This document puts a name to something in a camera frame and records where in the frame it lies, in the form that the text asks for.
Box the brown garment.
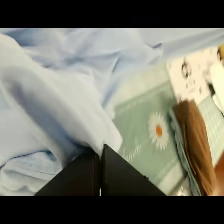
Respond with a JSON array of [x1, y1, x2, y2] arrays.
[[172, 99, 218, 197]]

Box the light blue shirt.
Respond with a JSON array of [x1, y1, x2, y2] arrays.
[[0, 28, 224, 197]]

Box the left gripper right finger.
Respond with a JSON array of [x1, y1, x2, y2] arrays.
[[101, 143, 167, 197]]

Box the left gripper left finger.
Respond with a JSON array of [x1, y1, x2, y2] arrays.
[[34, 147, 101, 197]]

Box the white printed garment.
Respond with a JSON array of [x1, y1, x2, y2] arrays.
[[165, 45, 224, 105]]

